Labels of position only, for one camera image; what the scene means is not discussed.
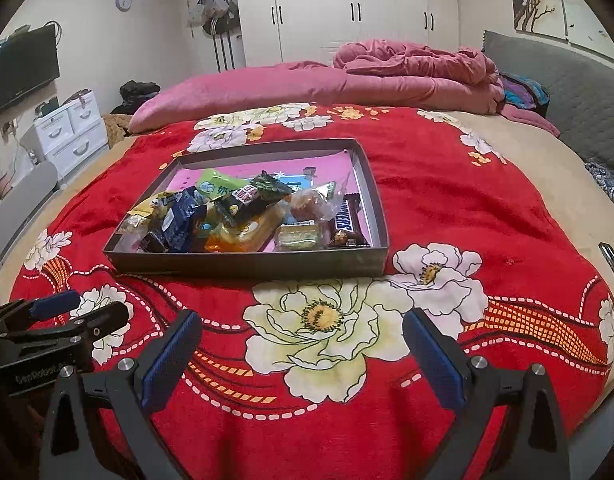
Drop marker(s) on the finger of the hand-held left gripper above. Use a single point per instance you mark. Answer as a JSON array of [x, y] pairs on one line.
[[54, 304], [94, 325]]

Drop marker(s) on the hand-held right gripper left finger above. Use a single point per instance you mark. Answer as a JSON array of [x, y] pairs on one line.
[[169, 355]]

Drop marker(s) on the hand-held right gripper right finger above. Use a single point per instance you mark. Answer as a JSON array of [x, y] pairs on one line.
[[437, 360]]

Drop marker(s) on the grey shallow cardboard box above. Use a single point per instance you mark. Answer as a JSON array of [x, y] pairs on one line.
[[237, 262]]

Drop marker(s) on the pale yellow snack packet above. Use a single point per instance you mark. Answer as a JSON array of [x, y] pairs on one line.
[[137, 212]]

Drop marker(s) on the blue cookie packet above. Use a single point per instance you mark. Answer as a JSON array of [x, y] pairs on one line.
[[179, 220]]

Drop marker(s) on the orange rice cracker packet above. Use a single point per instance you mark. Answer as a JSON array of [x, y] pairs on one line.
[[237, 236]]

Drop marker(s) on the dark green pea snack packet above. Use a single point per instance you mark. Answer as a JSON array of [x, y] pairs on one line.
[[237, 207]]

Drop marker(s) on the brown chocolate bar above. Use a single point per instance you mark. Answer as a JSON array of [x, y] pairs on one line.
[[348, 220]]

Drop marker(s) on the light green snack packet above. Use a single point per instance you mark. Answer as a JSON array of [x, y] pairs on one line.
[[214, 187]]

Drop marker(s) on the green pastry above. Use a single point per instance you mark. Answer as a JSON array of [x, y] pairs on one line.
[[297, 235]]

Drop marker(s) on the brown pastry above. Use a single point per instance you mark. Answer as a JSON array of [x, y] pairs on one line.
[[307, 205]]

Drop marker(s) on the light grey chair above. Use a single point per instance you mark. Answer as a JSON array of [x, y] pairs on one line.
[[22, 195]]

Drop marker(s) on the red floral blanket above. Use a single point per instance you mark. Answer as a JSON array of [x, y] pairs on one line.
[[462, 210]]

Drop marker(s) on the white drawer cabinet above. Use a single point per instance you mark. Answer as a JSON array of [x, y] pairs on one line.
[[67, 135]]

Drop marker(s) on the brown fuzzy cloth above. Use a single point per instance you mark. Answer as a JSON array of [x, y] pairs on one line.
[[118, 130]]

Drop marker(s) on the silver metal object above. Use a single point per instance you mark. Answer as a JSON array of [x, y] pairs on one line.
[[612, 256]]

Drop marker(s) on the pink book with blue panel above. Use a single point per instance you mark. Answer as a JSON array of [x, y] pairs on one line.
[[332, 170]]

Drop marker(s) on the dark bag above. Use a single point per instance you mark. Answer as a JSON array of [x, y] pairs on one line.
[[134, 95]]

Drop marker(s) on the black television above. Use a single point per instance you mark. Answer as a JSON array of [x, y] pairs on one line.
[[17, 75]]

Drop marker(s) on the dark patterned cloth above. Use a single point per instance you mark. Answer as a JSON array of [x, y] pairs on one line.
[[609, 180]]

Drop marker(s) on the blue purple cloth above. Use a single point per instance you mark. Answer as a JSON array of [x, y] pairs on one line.
[[524, 92]]

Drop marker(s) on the crumpled pink quilt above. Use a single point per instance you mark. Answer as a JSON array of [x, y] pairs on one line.
[[427, 75]]

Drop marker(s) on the grey quilted headboard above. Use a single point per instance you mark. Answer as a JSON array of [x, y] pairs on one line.
[[577, 90]]

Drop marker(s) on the hanging bags on rack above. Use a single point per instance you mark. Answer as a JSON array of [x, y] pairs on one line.
[[214, 15]]

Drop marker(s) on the white wardrobe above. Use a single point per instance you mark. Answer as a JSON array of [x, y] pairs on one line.
[[347, 10]]

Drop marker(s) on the round wall clock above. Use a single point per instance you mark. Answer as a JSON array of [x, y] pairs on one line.
[[123, 1]]

